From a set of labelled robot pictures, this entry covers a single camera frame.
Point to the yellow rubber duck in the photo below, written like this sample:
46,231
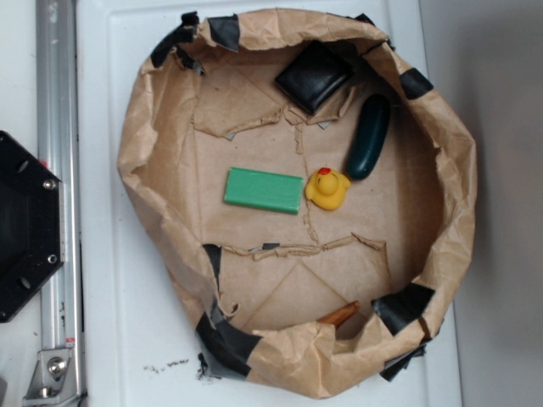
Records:
327,188

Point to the green rectangular block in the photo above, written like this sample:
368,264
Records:
263,190

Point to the brown paper bag tray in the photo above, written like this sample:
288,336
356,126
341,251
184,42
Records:
254,282

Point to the dark green cucumber toy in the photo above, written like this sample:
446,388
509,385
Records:
369,137

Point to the brown wooden stick toy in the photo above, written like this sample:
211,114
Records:
338,317

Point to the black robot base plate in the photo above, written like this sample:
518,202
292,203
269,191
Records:
31,233

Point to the aluminium extrusion rail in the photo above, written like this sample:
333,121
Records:
59,378

